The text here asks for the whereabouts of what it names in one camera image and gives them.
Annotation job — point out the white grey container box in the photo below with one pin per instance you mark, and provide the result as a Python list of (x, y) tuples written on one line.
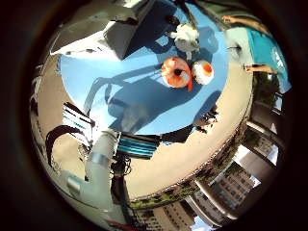
[(106, 29)]

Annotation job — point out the black clamp at table edge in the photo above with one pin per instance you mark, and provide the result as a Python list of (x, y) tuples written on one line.
[(206, 121)]

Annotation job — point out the white orange round plush toy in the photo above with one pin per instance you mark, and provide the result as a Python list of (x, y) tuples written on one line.
[(202, 72)]

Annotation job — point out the small black toy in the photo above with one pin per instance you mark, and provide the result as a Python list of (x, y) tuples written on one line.
[(172, 20)]

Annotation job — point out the person in teal shirt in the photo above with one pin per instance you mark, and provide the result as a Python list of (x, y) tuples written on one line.
[(266, 51)]

